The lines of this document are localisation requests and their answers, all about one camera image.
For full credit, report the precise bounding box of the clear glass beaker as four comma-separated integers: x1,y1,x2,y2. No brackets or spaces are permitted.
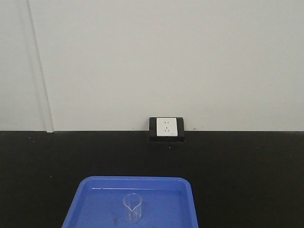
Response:
123,193,143,223

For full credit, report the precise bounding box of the blue plastic tray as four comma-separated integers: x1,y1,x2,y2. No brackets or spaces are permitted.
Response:
62,176,199,228

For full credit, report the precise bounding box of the black socket mounting box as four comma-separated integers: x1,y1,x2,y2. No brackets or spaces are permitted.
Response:
149,117,185,143

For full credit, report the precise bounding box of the white wall power socket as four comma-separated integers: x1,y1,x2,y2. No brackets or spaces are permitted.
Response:
156,117,178,137

